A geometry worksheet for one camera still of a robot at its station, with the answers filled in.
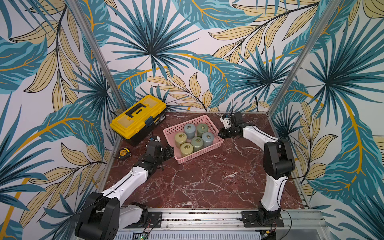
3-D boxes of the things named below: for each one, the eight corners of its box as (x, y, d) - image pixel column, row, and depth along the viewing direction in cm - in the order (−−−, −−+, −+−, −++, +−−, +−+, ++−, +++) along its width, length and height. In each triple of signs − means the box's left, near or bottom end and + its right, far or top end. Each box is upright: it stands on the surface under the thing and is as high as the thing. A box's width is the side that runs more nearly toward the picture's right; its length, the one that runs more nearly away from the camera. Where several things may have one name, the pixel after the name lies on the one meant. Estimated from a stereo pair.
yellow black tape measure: (119, 159, 96) (117, 156, 93) (122, 150, 99) (120, 148, 97) (130, 159, 96) (128, 156, 93) (132, 150, 99) (131, 148, 97)
